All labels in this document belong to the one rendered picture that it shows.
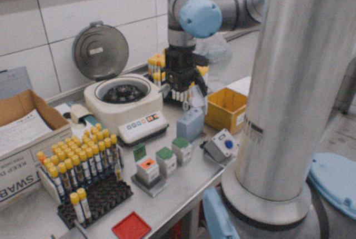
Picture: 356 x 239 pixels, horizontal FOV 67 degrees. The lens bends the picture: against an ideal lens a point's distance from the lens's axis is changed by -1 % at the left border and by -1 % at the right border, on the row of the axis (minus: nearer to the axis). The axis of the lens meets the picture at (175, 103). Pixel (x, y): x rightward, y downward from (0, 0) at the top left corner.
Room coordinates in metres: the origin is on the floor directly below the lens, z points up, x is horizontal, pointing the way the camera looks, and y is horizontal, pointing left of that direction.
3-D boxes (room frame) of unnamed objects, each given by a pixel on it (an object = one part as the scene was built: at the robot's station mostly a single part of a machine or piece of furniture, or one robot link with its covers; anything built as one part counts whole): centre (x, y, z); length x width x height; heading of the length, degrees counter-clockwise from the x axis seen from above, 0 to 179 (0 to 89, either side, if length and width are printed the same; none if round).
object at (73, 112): (0.74, 0.33, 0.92); 0.24 x 0.12 x 0.10; 46
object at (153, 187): (0.53, 0.07, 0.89); 0.09 x 0.05 x 0.04; 48
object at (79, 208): (0.46, 0.20, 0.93); 0.17 x 0.09 x 0.11; 136
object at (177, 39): (0.68, -0.02, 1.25); 0.08 x 0.08 x 0.05
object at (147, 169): (0.53, 0.07, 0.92); 0.05 x 0.04 x 0.06; 48
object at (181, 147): (0.62, -0.02, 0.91); 0.05 x 0.04 x 0.07; 46
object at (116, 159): (0.51, 0.15, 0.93); 0.01 x 0.01 x 0.10; 46
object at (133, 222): (0.38, 0.10, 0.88); 0.07 x 0.07 x 0.01; 46
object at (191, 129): (0.72, -0.05, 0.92); 0.10 x 0.07 x 0.10; 142
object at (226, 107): (0.82, -0.19, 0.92); 0.13 x 0.13 x 0.10; 43
